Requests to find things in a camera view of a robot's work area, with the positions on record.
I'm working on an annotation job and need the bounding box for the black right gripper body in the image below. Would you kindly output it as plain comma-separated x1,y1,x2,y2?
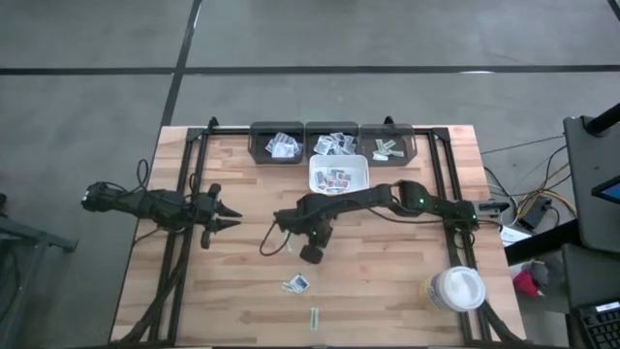
290,215,335,266

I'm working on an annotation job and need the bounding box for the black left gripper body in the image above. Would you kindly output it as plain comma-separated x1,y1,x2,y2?
194,196,220,249

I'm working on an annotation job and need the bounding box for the grey translucent bin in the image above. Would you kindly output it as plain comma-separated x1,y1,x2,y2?
303,120,362,157
247,120,306,166
358,123,419,169

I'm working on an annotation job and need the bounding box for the white plastic bin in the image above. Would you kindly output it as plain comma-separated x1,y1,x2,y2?
308,153,370,196

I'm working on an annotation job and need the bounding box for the white paper sheet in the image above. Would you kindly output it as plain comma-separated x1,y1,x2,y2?
498,225,533,248

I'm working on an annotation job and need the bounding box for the red cloth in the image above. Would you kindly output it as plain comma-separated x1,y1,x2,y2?
511,269,544,299

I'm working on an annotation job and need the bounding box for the black power adapter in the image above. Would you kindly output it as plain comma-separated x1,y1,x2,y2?
518,195,553,230

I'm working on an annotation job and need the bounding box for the black diagonal bar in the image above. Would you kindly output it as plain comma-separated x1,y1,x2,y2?
503,220,582,267

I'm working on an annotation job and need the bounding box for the grey glove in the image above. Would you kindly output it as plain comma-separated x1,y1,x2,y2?
529,260,552,288

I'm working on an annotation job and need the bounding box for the dark cabinet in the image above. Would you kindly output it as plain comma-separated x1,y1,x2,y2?
561,241,620,309

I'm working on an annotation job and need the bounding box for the tablet with blue screen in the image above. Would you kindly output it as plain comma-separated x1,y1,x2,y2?
590,174,620,206

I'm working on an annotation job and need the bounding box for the black keyboard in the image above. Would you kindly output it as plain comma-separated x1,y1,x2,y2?
574,300,620,349

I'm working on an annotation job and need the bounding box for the black pole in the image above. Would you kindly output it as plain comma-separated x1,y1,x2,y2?
582,101,620,138

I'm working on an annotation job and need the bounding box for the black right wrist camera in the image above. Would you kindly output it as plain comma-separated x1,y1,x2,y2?
273,207,299,229

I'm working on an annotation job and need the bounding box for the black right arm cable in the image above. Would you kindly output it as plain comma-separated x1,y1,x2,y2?
259,221,293,257

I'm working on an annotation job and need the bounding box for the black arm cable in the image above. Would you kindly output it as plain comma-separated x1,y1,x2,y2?
259,221,293,257
96,158,151,195

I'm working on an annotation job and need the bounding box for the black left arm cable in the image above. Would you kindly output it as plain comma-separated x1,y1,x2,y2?
96,158,151,195

